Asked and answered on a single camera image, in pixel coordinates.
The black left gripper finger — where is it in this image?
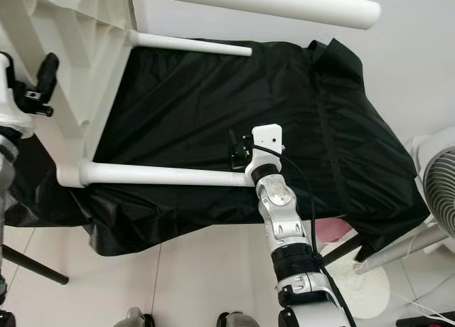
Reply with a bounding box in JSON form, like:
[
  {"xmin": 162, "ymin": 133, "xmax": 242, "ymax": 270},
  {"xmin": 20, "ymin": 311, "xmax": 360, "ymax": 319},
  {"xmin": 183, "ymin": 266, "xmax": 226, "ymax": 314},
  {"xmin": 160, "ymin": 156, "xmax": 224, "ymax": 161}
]
[{"xmin": 39, "ymin": 53, "xmax": 60, "ymax": 93}]

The white plastic table leg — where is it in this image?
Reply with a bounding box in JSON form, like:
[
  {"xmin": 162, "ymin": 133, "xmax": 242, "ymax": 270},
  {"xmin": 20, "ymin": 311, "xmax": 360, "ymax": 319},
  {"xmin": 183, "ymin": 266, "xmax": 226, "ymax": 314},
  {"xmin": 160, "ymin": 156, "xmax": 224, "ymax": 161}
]
[
  {"xmin": 57, "ymin": 160, "xmax": 257, "ymax": 189},
  {"xmin": 129, "ymin": 31, "xmax": 254, "ymax": 57},
  {"xmin": 114, "ymin": 0, "xmax": 382, "ymax": 31}
]

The white plastic table top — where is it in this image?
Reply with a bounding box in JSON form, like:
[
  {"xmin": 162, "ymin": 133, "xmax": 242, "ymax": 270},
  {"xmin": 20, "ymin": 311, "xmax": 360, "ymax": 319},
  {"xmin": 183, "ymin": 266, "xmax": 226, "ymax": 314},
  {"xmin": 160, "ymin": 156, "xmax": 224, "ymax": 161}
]
[{"xmin": 0, "ymin": 0, "xmax": 136, "ymax": 189}]

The black cloth cover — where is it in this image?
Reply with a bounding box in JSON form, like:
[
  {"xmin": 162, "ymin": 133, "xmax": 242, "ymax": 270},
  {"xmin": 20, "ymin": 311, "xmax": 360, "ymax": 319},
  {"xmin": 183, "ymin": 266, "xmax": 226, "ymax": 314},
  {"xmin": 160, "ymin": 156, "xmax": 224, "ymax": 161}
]
[{"xmin": 0, "ymin": 37, "xmax": 431, "ymax": 257}]

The pink cushioned seat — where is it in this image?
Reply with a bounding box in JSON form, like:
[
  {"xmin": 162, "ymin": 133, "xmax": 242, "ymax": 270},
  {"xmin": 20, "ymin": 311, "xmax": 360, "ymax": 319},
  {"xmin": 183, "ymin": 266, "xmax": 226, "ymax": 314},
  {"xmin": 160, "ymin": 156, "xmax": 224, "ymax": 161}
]
[{"xmin": 313, "ymin": 217, "xmax": 356, "ymax": 246}]

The grey robot right leg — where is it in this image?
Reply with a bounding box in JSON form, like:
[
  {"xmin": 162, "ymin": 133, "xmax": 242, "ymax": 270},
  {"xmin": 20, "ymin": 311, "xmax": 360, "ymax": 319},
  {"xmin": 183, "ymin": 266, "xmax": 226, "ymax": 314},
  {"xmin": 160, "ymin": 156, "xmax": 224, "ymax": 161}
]
[{"xmin": 217, "ymin": 311, "xmax": 264, "ymax": 327}]

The grey robot leg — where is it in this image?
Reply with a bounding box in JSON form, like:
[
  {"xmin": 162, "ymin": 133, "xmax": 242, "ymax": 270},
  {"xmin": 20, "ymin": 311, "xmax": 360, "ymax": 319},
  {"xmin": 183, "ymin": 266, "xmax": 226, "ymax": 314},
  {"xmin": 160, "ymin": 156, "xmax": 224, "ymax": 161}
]
[
  {"xmin": 122, "ymin": 307, "xmax": 156, "ymax": 327},
  {"xmin": 217, "ymin": 311, "xmax": 264, "ymax": 327}
]

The white metal pole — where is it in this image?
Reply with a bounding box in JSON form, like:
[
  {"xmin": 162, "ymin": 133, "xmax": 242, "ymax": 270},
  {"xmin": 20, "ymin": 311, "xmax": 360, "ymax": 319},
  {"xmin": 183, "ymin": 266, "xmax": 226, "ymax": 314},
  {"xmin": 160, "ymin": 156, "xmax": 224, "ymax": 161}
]
[{"xmin": 354, "ymin": 224, "xmax": 449, "ymax": 274}]

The grey robot left leg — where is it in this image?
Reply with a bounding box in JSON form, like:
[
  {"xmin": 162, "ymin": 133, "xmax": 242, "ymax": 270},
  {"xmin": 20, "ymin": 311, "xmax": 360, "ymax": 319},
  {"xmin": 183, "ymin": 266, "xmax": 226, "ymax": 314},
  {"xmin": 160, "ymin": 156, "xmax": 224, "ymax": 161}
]
[{"xmin": 122, "ymin": 307, "xmax": 156, "ymax": 327}]

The white fan head grille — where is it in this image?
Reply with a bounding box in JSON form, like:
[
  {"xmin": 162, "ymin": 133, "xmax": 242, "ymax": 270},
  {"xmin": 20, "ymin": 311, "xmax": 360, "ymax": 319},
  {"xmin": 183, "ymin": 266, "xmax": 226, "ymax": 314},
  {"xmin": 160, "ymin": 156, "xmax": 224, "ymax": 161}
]
[{"xmin": 409, "ymin": 127, "xmax": 455, "ymax": 239}]

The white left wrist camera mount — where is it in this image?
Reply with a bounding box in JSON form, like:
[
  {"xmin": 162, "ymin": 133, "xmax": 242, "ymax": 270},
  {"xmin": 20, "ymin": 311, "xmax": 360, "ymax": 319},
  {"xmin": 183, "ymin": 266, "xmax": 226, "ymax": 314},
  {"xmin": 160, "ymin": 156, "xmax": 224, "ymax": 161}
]
[{"xmin": 0, "ymin": 53, "xmax": 36, "ymax": 139}]

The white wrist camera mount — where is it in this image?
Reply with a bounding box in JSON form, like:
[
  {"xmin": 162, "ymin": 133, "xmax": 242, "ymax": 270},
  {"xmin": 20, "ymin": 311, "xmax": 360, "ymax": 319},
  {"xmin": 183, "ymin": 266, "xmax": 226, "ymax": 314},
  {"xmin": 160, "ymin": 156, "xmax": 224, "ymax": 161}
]
[
  {"xmin": 0, "ymin": 53, "xmax": 36, "ymax": 139},
  {"xmin": 245, "ymin": 124, "xmax": 284, "ymax": 186}
]

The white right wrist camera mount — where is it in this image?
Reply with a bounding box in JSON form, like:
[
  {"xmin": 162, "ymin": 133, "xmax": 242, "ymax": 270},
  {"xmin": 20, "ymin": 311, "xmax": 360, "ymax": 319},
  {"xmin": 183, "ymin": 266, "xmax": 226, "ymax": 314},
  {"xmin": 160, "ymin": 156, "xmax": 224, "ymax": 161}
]
[{"xmin": 245, "ymin": 124, "xmax": 284, "ymax": 186}]

